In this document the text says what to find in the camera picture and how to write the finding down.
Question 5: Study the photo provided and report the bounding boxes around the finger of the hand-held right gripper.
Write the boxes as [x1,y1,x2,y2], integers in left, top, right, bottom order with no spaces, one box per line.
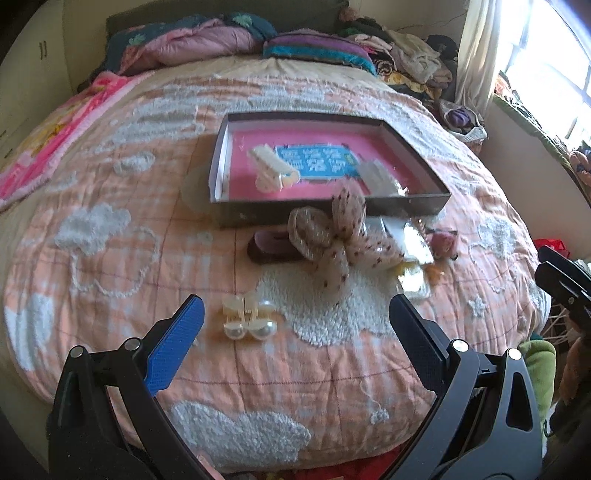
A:
[536,262,591,324]
[539,246,591,282]

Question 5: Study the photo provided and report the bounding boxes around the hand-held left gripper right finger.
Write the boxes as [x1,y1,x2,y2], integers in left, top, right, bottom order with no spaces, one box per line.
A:
[383,293,543,480]

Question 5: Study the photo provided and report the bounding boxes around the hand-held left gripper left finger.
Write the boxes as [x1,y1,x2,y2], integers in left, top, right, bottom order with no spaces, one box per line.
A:
[46,294,218,480]

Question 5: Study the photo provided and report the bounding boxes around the pearl hair claw clip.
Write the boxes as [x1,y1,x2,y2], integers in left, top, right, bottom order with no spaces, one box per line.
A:
[221,292,278,342]

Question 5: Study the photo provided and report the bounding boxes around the clear plastic packets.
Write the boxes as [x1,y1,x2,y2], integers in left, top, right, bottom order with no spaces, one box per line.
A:
[365,217,437,266]

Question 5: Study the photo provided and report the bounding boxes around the polka dot bow hair clip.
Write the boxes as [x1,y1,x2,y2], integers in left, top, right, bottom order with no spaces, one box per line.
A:
[287,180,407,296]

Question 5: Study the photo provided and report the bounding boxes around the dark brown hair clip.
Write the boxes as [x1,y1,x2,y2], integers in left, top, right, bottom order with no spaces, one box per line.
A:
[247,229,305,265]

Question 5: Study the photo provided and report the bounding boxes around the cardboard box with pink lining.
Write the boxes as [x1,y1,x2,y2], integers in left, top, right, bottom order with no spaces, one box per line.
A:
[209,111,452,229]

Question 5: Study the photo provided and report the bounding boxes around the silver hair comb clip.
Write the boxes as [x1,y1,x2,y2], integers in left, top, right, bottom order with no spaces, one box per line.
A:
[360,158,409,198]

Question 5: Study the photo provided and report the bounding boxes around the peach cloud pattern quilt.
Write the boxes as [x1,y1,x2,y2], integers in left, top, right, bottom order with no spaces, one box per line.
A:
[0,60,555,472]

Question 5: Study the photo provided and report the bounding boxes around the green fuzzy clothing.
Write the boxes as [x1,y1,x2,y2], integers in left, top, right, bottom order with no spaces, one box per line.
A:
[519,340,557,418]

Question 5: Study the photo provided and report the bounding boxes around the pink pompom hair clip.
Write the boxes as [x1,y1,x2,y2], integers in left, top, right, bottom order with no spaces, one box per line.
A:
[422,226,459,259]

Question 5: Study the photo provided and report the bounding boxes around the clothes on window seat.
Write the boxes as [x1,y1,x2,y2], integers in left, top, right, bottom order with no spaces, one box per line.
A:
[568,148,591,185]

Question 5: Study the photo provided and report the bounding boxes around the green window seat cushion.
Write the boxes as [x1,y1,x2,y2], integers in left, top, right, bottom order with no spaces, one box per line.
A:
[492,92,591,195]

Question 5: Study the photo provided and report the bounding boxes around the floral bag of clothes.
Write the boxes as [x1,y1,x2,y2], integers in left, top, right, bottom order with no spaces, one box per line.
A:
[438,99,488,144]

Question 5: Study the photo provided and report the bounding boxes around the window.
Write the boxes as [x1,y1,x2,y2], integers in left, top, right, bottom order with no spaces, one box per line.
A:
[499,0,591,144]

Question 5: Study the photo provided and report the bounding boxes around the cream hair claw clip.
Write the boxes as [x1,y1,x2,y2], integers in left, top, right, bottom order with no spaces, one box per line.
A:
[249,144,301,193]

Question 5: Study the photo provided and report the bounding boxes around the blue printed card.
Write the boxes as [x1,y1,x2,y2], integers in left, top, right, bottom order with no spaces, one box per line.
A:
[273,144,361,182]

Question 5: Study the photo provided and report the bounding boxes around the cream curtain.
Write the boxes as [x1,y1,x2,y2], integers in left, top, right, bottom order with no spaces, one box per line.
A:
[455,0,527,130]

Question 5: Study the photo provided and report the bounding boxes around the pink printed blanket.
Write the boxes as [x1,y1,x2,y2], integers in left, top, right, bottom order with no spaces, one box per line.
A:
[0,71,153,208]

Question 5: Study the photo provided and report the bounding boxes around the pile of clothes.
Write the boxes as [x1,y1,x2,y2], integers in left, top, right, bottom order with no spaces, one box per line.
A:
[335,9,458,100]

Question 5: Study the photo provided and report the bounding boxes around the beige bed sheet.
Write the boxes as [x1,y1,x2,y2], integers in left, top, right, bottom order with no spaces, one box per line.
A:
[215,58,391,84]

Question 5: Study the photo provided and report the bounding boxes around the folded pink and blue duvet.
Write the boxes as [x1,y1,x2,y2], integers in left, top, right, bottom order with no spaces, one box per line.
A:
[104,14,280,75]

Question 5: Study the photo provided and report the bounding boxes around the purple and teal pillow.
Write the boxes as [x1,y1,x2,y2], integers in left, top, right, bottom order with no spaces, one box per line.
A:
[263,32,377,75]

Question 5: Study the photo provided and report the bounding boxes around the cream wardrobe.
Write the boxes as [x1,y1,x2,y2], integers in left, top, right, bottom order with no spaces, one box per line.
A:
[0,0,84,153]

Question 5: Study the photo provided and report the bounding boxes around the dark grey headboard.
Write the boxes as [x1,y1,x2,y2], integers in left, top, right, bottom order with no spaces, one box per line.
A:
[106,0,347,33]

